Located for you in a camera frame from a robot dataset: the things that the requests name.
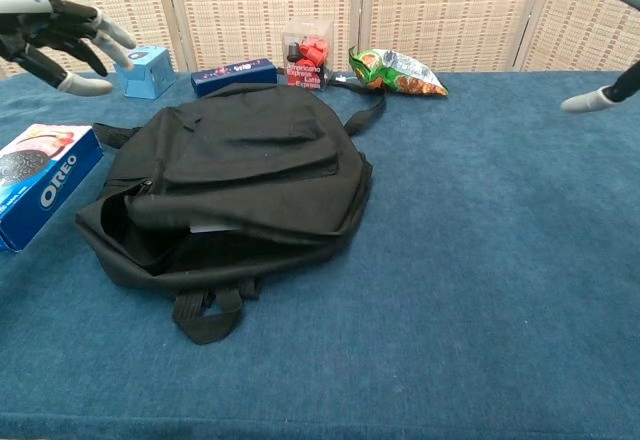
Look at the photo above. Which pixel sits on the clear box with red capsules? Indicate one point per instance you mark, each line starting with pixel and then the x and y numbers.
pixel 307 57

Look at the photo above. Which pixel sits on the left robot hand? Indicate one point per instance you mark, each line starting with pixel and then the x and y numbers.
pixel 45 30

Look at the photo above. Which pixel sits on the woven folding screen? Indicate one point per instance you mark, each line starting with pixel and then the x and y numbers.
pixel 240 10

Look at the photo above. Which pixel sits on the blue table cloth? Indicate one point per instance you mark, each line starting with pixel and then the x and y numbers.
pixel 475 260

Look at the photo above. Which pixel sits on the light blue cube box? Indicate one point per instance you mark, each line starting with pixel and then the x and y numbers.
pixel 150 77

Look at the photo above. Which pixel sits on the green snack bag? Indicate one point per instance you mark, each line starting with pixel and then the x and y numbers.
pixel 400 75

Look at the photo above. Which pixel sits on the black backpack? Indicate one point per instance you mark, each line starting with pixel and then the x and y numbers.
pixel 250 160

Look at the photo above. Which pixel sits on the dark blue long box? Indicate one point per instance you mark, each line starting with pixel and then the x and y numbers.
pixel 232 76

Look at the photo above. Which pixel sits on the white paper booklet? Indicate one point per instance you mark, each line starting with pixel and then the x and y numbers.
pixel 207 230

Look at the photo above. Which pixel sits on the blue Oreo cookie box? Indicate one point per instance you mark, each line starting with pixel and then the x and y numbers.
pixel 50 185

